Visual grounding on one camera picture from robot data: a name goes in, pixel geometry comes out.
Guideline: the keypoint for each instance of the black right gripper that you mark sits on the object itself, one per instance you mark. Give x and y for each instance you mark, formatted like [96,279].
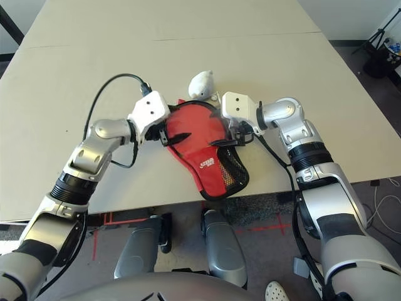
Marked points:
[242,133]

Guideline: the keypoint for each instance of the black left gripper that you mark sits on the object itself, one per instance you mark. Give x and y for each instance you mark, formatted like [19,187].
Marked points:
[158,133]

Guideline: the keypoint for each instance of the red black paddle case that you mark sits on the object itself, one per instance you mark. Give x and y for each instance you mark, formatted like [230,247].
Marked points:
[206,175]

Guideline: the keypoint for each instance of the small white plush toy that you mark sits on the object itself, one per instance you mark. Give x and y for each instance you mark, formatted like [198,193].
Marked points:
[202,83]

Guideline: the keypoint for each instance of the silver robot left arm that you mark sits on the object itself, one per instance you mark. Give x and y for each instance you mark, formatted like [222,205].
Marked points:
[87,156]

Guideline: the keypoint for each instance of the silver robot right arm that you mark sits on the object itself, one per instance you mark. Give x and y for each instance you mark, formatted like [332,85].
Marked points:
[329,194]

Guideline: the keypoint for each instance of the black robot left foot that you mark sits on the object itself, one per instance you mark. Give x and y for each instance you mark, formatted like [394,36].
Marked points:
[165,232]

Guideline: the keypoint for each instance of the silver robot right leg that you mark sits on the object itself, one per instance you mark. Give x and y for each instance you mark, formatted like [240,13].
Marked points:
[224,251]

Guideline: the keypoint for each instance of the silver robot leg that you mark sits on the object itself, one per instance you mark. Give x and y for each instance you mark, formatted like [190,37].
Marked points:
[224,251]
[138,251]

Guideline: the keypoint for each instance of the silver robot left leg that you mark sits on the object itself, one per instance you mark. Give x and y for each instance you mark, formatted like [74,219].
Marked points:
[138,251]

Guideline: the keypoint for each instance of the grey foot pedal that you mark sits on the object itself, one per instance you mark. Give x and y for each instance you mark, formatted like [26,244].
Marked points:
[300,268]

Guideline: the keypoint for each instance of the silver robot torso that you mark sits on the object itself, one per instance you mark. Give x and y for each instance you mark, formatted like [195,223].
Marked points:
[156,288]

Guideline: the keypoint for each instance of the white perforated shoe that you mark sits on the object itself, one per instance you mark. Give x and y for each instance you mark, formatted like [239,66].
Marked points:
[277,291]

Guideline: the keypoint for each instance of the black bin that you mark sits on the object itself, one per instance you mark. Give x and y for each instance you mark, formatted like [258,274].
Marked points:
[380,62]

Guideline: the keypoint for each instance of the black tripod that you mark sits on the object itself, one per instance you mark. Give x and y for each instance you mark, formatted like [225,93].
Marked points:
[380,31]

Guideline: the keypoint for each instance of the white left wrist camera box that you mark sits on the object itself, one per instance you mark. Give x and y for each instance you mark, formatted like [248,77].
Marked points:
[150,109]

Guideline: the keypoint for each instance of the black metal table frame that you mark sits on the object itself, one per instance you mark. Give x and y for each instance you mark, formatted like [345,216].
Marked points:
[11,25]

